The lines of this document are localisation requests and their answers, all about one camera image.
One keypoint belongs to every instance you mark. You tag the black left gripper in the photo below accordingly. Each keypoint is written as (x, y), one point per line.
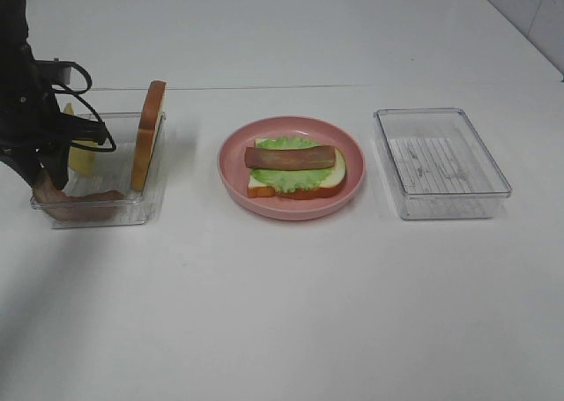
(32, 119)

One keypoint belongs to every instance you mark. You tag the yellow cheese slice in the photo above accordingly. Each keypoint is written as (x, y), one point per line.
(80, 160)

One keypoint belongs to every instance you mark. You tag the pink bacon strip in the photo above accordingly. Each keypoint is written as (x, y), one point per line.
(91, 207)

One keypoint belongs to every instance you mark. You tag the green lettuce leaf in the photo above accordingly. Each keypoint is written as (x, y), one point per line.
(282, 181)

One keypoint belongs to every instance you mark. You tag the brown bacon strip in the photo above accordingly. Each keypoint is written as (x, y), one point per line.
(317, 157)

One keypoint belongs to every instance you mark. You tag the toast bread slice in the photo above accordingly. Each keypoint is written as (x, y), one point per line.
(147, 130)
(329, 187)

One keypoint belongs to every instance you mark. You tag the clear left plastic container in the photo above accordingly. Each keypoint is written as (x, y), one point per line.
(113, 171)

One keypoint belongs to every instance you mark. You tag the clear plastic container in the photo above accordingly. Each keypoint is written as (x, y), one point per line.
(437, 165)
(113, 171)

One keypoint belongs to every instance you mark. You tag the upright toast bread slice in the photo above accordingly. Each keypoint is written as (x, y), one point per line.
(147, 130)

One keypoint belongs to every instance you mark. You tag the pink round plate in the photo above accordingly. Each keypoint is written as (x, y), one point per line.
(235, 176)

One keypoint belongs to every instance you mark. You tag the clear right plastic container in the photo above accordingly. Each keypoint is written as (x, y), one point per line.
(437, 165)

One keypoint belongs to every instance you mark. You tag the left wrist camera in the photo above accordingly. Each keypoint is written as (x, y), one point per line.
(55, 71)

